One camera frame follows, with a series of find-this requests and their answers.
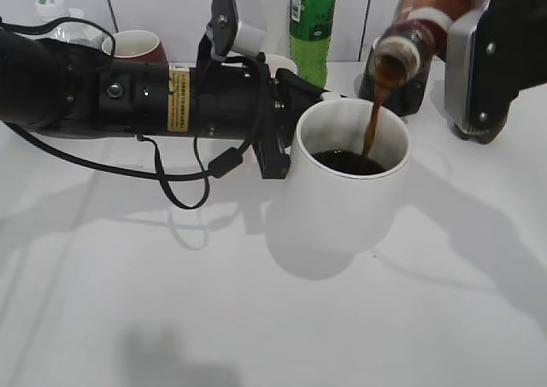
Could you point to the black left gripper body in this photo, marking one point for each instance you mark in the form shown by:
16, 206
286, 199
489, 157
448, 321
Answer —
287, 97

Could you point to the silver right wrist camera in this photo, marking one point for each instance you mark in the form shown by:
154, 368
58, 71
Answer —
459, 67

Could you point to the white ceramic mug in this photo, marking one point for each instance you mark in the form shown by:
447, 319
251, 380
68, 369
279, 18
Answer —
323, 217

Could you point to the brown Nescafe coffee bottle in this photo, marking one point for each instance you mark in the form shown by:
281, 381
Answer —
418, 32

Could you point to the green soda bottle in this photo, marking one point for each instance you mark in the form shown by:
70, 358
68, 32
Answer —
310, 33

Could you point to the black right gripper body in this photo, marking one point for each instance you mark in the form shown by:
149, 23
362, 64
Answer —
509, 55

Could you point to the small white carton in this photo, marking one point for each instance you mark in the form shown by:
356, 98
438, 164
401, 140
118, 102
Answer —
92, 36

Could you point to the clear water bottle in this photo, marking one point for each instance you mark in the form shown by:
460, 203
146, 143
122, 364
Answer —
49, 10

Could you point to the yellow paper cup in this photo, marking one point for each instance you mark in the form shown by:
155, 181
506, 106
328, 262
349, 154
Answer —
276, 62

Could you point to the black ceramic mug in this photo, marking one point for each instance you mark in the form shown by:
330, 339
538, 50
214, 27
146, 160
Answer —
405, 100

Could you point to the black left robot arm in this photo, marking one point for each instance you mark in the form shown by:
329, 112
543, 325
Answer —
54, 89

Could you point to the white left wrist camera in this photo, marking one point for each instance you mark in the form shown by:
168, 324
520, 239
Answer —
238, 26

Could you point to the dark red mug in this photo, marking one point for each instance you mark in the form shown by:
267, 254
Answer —
136, 45

